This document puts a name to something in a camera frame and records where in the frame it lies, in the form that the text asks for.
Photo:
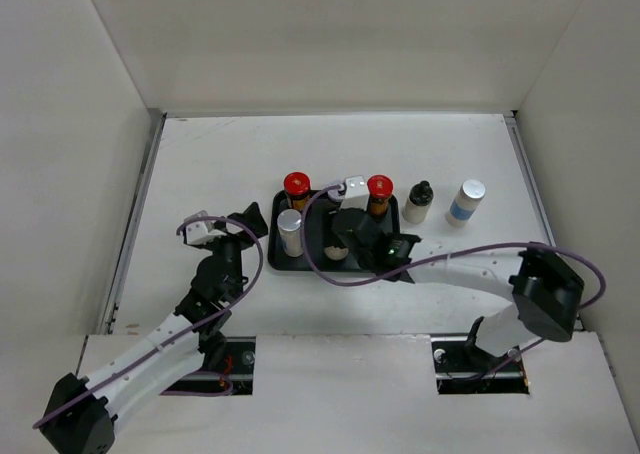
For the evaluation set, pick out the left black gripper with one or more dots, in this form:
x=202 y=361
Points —
x=251 y=215

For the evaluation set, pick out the silver lid salt canister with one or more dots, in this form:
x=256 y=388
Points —
x=289 y=227
x=465 y=203

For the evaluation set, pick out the clear lid spice jar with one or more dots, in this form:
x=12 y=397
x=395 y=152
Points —
x=336 y=253

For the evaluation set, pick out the red lid chili jar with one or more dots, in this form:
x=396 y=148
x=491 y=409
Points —
x=380 y=189

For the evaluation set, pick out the red lid sauce jar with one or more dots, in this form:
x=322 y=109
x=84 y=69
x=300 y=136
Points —
x=297 y=188

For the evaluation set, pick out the black cap seasoning bottle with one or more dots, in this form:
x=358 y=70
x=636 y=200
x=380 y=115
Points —
x=418 y=202

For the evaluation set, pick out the white lid sauce jar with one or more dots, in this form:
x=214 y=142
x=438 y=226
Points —
x=336 y=195

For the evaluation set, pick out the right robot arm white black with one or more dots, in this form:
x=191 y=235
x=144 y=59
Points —
x=542 y=291

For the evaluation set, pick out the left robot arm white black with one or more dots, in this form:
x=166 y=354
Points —
x=85 y=414

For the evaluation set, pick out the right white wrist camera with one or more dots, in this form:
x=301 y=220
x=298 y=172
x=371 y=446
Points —
x=356 y=193

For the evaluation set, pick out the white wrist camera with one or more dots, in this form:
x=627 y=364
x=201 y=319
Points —
x=356 y=193
x=200 y=231

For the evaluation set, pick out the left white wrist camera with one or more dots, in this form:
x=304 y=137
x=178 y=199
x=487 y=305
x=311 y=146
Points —
x=200 y=231

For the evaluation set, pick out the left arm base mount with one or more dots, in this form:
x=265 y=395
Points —
x=228 y=372

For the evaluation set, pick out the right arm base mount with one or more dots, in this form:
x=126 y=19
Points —
x=461 y=368

